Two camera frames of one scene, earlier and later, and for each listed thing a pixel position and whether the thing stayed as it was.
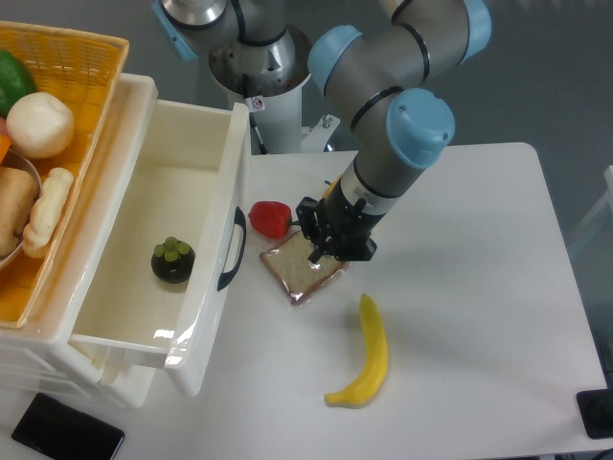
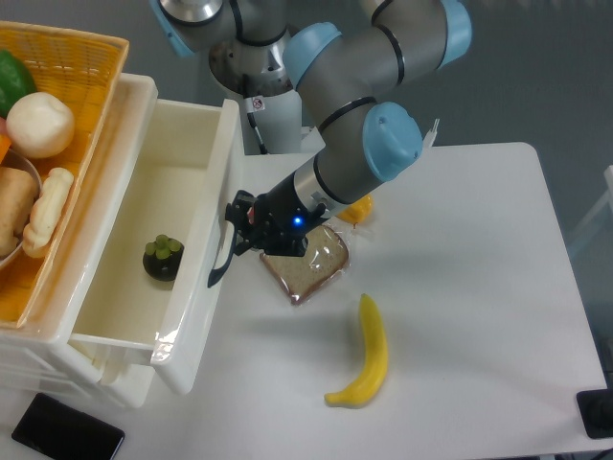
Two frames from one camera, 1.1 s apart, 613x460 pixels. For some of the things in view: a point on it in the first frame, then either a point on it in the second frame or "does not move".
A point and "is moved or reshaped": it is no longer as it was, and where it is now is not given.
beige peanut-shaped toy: x=47 y=210 does not move
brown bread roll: x=18 y=196 does not move
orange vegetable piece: x=5 y=143 does not move
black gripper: x=343 y=227 → x=278 y=220
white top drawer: x=163 y=256 is moved or reshaped
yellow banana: x=359 y=392 does not move
